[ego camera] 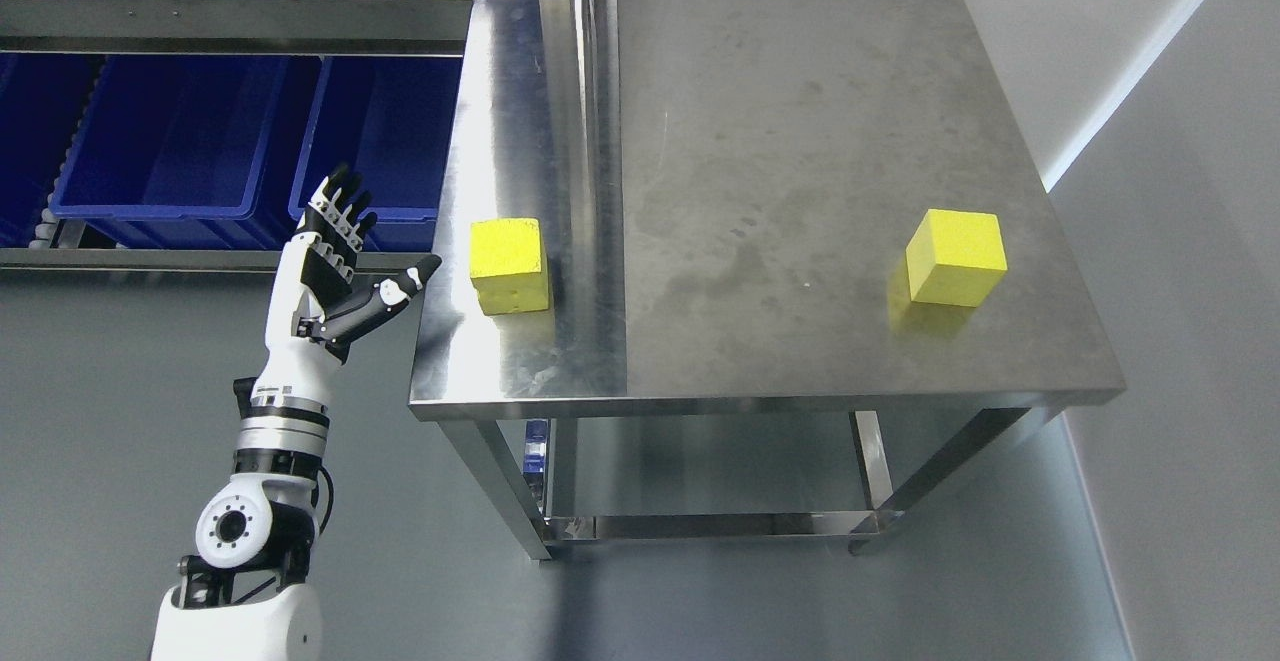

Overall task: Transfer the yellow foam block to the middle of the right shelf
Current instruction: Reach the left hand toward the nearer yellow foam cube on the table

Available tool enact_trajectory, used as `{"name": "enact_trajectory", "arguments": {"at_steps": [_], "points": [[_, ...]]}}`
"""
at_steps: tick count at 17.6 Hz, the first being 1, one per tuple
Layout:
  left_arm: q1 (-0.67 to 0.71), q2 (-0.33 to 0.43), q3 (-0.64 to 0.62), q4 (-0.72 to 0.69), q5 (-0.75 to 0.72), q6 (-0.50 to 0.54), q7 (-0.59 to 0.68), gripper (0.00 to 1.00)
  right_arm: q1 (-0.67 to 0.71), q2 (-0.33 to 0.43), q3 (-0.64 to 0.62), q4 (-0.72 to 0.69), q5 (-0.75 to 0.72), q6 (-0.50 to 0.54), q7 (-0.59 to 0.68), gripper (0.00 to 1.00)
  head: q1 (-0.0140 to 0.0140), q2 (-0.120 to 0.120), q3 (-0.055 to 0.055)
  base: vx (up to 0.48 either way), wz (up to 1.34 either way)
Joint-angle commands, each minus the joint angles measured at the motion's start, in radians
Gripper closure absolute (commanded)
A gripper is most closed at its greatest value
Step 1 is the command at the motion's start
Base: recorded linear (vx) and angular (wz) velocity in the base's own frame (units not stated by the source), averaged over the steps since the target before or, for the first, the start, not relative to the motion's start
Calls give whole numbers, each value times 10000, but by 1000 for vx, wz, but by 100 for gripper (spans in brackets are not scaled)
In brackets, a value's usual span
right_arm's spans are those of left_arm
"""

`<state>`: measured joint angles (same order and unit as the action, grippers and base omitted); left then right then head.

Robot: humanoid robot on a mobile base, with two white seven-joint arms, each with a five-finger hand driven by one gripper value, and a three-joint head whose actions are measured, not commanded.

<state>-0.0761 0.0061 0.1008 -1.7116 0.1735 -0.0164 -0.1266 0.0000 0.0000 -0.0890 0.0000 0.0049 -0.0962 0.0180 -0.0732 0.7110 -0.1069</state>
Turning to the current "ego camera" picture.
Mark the metal shelf rack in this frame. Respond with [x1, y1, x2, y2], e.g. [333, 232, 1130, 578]
[1, 0, 472, 274]

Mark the stainless steel table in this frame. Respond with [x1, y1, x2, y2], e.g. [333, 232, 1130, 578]
[410, 0, 1125, 560]

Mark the yellow foam block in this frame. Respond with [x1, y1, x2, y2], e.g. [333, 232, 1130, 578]
[468, 216, 550, 316]
[905, 208, 1009, 309]

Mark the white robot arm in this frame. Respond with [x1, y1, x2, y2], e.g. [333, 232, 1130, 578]
[148, 165, 442, 660]

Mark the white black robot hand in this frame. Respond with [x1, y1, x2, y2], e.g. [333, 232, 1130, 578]
[264, 163, 442, 368]

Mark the blue bin shelf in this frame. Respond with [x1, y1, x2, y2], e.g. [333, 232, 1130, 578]
[288, 56, 463, 254]
[51, 55, 321, 250]

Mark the blue bin centre shelf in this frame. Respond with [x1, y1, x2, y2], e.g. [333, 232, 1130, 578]
[51, 55, 321, 250]

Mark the blue bin right shelf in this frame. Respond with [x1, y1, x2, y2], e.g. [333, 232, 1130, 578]
[288, 56, 463, 254]

